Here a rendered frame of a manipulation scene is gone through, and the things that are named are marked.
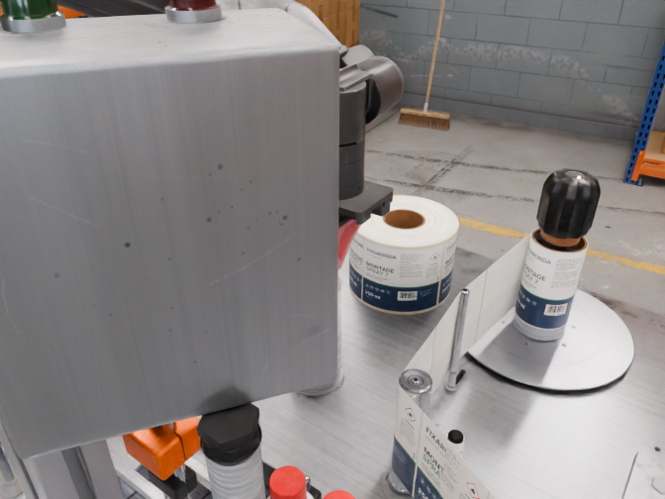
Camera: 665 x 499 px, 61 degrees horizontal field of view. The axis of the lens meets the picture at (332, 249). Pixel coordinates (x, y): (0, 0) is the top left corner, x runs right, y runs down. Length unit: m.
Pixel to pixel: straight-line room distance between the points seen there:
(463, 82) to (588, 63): 0.95
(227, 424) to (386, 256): 0.70
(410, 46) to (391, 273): 4.19
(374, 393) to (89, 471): 0.55
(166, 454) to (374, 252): 0.63
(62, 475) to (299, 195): 0.24
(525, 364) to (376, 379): 0.24
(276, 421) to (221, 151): 0.66
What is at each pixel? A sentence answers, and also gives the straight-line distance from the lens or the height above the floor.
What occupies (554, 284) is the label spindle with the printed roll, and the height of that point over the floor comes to 1.01.
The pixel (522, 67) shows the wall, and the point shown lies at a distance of 4.84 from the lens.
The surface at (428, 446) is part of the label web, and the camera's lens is 0.65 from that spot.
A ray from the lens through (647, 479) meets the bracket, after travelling 0.53.
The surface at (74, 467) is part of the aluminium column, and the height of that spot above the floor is 1.21.
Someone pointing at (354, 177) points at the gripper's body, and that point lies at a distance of 0.54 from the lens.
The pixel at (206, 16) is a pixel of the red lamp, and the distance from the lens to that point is 0.29.
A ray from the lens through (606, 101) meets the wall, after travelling 4.81.
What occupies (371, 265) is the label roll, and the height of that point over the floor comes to 0.97.
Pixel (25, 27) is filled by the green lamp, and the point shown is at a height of 1.48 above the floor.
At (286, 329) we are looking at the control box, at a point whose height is 1.33.
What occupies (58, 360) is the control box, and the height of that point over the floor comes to 1.34.
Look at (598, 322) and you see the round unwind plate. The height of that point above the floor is 0.89.
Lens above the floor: 1.52
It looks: 32 degrees down
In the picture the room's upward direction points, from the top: straight up
